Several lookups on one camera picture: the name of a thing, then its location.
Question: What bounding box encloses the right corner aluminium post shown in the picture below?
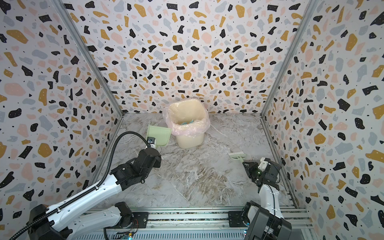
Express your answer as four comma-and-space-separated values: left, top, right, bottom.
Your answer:
261, 0, 319, 119

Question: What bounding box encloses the pink plastic bin liner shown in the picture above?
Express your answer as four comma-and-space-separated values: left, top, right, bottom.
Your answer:
163, 98, 211, 138

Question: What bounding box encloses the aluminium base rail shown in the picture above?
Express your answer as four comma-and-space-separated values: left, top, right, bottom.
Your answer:
58, 205, 313, 240

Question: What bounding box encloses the green hand brush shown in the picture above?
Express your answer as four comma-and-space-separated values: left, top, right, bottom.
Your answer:
228, 152, 247, 163

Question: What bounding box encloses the cyan scrap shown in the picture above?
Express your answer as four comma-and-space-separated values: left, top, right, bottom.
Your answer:
181, 120, 194, 125

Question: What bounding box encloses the cream trash bin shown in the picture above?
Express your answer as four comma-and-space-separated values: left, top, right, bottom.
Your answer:
164, 98, 210, 149

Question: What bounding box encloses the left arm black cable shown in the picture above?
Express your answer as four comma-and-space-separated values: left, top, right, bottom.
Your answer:
8, 131, 151, 240

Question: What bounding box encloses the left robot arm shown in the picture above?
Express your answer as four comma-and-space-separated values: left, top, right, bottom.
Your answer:
28, 148, 162, 240

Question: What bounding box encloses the left corner aluminium post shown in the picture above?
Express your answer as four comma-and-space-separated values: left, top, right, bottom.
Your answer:
51, 1, 124, 118

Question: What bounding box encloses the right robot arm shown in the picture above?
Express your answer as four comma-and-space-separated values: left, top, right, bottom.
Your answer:
228, 158, 292, 240

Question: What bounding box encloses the green dustpan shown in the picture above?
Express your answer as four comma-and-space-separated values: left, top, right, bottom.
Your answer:
147, 125, 172, 148

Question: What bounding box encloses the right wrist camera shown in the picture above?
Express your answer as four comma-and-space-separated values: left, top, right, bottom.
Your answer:
258, 158, 271, 172

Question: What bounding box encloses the corner aluminium post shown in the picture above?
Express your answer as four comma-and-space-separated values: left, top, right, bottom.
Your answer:
51, 1, 124, 118
261, 0, 319, 119

